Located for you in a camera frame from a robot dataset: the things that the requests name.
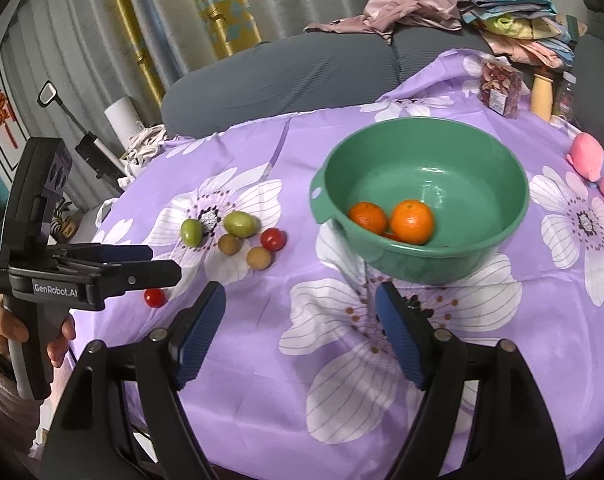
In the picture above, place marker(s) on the dried fruit snack bag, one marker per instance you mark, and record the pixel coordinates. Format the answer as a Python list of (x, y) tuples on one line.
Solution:
[(500, 87)]

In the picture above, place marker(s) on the tan round fruit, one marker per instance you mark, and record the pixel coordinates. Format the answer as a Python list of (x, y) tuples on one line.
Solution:
[(259, 258)]

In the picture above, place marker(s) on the pink crumpled cloth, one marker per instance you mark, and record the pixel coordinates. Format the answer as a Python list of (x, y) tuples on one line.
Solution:
[(381, 17)]

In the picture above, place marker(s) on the person left hand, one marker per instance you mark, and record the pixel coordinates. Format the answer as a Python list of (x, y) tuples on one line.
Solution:
[(11, 329)]

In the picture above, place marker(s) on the yellow patterned curtain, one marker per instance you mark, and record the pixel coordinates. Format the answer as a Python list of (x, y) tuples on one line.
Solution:
[(170, 38)]

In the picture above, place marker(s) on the grey sofa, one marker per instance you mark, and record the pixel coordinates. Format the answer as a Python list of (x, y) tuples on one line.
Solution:
[(319, 70)]

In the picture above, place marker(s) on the pink plush toy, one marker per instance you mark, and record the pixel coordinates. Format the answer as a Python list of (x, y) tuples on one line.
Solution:
[(586, 156)]

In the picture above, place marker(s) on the small green fruit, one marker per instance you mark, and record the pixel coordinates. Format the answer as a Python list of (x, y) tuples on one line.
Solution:
[(191, 232)]

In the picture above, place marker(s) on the smaller orange tangerine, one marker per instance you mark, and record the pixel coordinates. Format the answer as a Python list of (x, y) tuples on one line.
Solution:
[(369, 216)]

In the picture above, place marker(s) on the brown round fruit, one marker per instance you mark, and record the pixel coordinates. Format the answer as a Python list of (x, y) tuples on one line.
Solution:
[(229, 245)]

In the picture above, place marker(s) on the large orange tangerine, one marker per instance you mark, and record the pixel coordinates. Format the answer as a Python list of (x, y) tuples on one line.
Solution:
[(412, 222)]

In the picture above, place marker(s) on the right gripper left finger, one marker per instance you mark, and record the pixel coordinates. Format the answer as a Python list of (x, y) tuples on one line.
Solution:
[(165, 361)]

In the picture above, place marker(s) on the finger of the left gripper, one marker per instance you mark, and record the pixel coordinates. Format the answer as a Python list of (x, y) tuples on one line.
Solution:
[(102, 253), (118, 278)]

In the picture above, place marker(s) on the green plastic bowl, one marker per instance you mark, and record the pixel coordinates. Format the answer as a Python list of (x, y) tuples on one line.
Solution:
[(473, 184)]

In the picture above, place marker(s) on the stack of folded clothes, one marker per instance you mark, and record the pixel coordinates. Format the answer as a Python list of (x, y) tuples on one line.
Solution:
[(529, 32)]

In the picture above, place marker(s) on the large green fruit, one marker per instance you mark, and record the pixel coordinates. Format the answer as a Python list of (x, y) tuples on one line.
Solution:
[(240, 224)]

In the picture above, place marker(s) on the black phone stand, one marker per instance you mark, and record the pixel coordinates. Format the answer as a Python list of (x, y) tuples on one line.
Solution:
[(91, 149)]

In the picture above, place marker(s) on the white paper roll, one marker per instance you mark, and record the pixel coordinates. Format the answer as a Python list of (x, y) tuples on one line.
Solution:
[(124, 120)]

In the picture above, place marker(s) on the beige plastic bottle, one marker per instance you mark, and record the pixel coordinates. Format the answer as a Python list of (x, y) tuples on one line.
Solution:
[(541, 94)]

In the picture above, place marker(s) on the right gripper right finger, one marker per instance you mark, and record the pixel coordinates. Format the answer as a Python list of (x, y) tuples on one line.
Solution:
[(435, 362)]

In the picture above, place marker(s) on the purple floral tablecloth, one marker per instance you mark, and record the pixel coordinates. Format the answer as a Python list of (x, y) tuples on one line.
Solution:
[(300, 381)]

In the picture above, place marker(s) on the red cherry tomato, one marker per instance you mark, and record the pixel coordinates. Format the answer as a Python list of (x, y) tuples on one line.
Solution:
[(273, 239), (155, 298)]

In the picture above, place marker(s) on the red tomato in bowl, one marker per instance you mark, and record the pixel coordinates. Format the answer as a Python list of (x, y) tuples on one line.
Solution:
[(391, 236)]

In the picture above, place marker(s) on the clear glass jar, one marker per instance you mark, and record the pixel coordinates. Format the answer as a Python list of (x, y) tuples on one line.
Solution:
[(563, 104)]

